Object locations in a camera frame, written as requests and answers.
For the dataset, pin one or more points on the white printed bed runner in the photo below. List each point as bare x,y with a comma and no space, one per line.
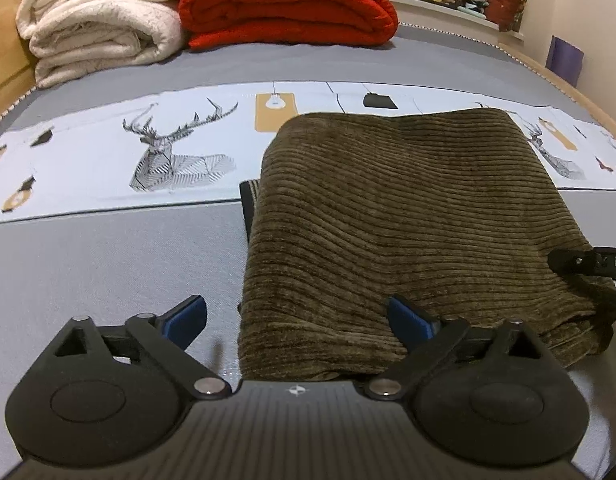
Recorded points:
199,145

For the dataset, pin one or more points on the cream folded blanket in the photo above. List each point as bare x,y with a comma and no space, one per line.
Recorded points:
73,38

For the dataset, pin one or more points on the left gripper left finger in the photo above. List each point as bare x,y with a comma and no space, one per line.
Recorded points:
162,341

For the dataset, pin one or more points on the purple box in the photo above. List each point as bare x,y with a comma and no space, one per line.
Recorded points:
565,60

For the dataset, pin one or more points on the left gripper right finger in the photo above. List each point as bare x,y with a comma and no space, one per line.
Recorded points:
429,342

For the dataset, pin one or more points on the red folded quilt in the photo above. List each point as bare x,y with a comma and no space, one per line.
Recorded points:
352,23

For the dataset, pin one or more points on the dark brown corduroy pants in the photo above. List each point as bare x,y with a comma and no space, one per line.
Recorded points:
452,211

